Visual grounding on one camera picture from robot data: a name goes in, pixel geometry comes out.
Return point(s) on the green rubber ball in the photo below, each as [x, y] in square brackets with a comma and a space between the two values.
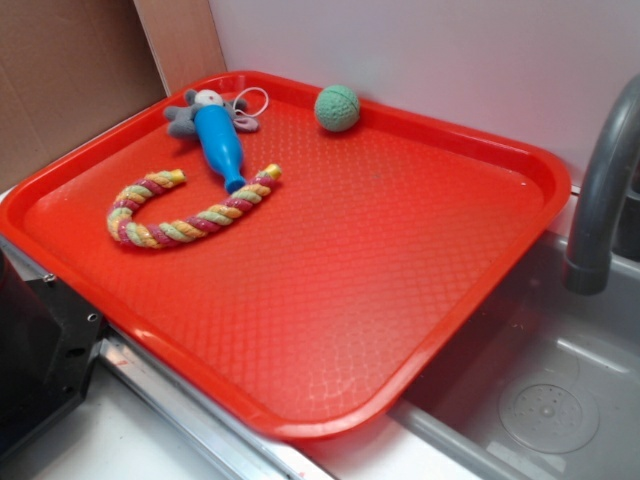
[337, 108]

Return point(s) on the red plastic tray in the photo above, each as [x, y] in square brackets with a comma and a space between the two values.
[312, 314]

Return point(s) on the multicolour twisted rope toy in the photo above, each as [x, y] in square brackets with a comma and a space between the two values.
[125, 230]

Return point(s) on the black metal bracket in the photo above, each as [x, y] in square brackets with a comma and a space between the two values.
[49, 340]

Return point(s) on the grey plastic toy sink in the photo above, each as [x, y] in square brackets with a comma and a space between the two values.
[539, 383]

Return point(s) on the grey toy faucet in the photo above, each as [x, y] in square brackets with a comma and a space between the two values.
[606, 219]

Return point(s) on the blue plastic bottle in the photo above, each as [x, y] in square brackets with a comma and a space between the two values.
[221, 145]

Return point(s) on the grey plush mouse toy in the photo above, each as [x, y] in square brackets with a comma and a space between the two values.
[182, 118]

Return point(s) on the silver metal rail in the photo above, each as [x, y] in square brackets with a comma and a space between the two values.
[234, 450]

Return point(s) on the brown cardboard panel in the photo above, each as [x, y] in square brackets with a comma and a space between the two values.
[70, 70]

